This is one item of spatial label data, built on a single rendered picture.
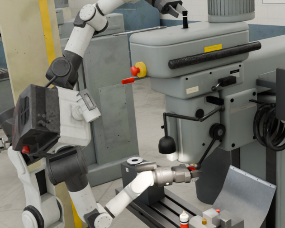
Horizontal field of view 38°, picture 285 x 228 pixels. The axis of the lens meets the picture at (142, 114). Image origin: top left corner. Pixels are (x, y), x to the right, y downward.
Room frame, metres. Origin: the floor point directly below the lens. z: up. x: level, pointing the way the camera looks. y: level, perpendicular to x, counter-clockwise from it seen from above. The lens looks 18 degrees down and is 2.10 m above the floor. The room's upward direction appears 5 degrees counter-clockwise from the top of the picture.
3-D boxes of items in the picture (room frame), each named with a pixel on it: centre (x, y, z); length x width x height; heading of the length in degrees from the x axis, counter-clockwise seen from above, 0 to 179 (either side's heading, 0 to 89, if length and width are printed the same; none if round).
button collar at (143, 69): (1.61, -0.01, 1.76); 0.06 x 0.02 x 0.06; 30
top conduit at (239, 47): (1.61, -0.31, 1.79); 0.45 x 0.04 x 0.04; 120
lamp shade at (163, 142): (1.57, -0.09, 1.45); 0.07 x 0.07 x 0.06
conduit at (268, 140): (1.69, -0.54, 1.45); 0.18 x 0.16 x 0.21; 120
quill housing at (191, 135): (1.72, -0.21, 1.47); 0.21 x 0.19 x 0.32; 30
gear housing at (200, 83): (1.74, -0.25, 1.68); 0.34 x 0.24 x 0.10; 120
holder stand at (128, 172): (2.09, 0.04, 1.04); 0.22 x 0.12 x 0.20; 39
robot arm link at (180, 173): (1.71, -0.12, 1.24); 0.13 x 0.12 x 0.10; 8
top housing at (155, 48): (1.73, -0.22, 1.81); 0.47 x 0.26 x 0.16; 120
